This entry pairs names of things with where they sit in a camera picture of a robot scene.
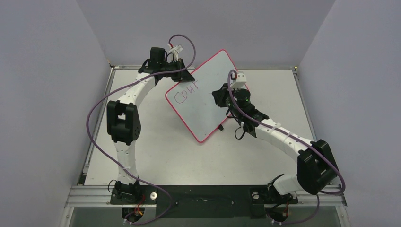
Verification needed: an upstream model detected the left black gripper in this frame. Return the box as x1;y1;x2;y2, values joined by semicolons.
161;59;195;83

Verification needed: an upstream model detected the pink framed whiteboard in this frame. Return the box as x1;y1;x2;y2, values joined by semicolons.
165;49;236;143

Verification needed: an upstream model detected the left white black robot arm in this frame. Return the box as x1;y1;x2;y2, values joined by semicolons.
106;45;195;204

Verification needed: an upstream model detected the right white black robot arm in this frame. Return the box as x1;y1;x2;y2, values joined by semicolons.
211;83;339;203

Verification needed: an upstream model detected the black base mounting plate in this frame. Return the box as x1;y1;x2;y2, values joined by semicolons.
109;185;298;222

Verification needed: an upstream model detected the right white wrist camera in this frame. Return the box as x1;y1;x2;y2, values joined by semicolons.
230;71;247;89

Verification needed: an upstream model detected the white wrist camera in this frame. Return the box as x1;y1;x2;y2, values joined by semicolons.
168;45;183;54
230;71;247;89

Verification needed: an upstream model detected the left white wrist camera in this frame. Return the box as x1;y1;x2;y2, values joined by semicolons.
168;45;183;54

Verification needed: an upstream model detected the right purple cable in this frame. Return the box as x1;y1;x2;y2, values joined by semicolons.
227;69;346;226

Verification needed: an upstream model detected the purple cable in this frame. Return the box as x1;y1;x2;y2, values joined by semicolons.
227;69;346;226
86;34;196;226

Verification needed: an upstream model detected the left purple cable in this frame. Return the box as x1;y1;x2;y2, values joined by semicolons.
86;34;196;226

